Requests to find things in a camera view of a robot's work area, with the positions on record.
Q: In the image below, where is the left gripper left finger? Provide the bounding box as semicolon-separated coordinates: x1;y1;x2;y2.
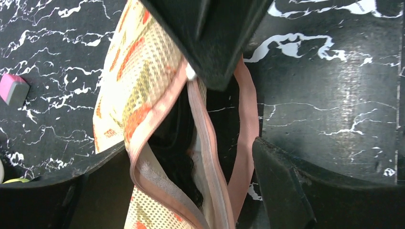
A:
0;142;133;229

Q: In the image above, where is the green plastic bin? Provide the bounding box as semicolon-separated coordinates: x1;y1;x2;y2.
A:
2;178;30;184

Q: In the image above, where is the floral mesh laundry bag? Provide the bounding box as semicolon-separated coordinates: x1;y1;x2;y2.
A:
93;0;259;229

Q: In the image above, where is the black bra inside bag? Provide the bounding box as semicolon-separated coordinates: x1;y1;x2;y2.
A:
148;88;203;208

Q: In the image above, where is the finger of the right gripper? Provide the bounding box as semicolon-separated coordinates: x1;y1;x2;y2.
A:
142;0;272;91

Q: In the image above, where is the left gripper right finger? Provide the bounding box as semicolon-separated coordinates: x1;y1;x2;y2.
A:
252;137;405;229

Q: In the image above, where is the pink small block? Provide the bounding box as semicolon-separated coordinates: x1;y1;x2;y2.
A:
0;73;30;107

